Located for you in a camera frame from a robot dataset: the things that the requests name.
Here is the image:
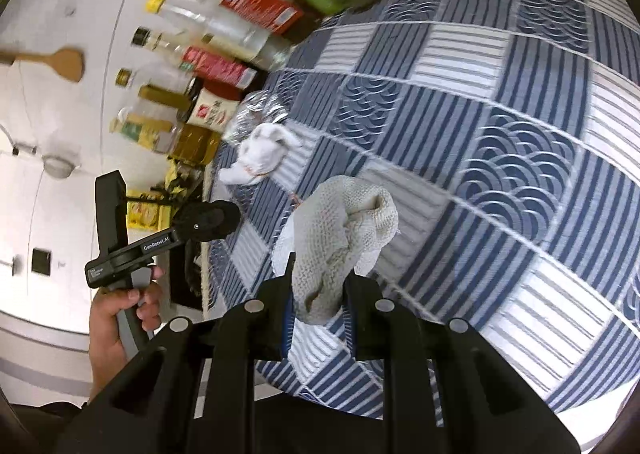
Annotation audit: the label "white knit work glove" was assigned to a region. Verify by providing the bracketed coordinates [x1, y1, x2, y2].
[292, 176, 399, 325]

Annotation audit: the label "white tissue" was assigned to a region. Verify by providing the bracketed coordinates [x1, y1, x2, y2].
[218, 122, 303, 185]

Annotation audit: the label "silver foil wrapper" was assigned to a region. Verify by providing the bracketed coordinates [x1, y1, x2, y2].
[222, 90, 290, 148]

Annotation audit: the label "person's left hand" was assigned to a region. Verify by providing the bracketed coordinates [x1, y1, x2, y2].
[86, 264, 166, 404]

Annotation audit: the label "yellow dish soap bottle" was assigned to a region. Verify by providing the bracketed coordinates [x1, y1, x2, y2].
[126, 190, 174, 233]

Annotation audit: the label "yellow black rubber gloves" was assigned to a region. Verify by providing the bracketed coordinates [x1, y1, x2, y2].
[150, 158, 205, 206]

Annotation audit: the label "metal strainer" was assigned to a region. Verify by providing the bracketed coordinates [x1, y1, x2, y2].
[0, 125, 79, 180]

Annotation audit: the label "green label sesame oil bottle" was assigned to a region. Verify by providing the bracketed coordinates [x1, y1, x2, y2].
[110, 108, 180, 154]

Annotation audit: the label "large cooking oil bottle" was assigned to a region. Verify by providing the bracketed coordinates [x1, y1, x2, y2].
[110, 84, 221, 167]

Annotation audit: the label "dark soy sauce bottle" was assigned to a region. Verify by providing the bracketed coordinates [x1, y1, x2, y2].
[110, 68, 242, 133]

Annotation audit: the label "wooden spatula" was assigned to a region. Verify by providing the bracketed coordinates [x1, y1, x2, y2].
[0, 48, 85, 84]

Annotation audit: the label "red label vinegar bottle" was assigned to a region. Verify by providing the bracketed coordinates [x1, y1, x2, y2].
[131, 27, 258, 91]

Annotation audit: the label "blue patterned tablecloth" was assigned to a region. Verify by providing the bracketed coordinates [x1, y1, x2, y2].
[203, 0, 639, 412]

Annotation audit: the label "clear yellow cap bottle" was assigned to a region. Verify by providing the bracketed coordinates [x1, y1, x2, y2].
[145, 0, 294, 72]

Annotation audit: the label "black wall switch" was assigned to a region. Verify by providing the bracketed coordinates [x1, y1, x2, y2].
[30, 248, 52, 276]

